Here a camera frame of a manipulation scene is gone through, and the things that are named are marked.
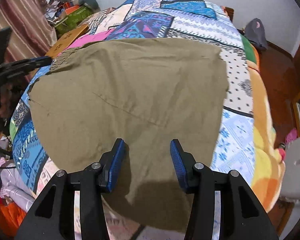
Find olive green pants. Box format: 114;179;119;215
28;38;228;232

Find striped brown curtain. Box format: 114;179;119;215
0;0;57;62

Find orange yellow blanket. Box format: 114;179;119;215
241;36;286;212

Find green patterned box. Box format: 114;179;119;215
55;6;93;38

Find orange cloth pile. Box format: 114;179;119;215
0;198;26;237

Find dark grey cap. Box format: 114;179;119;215
244;18;268;50

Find patchwork patterned bed sheet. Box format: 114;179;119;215
10;0;255;239

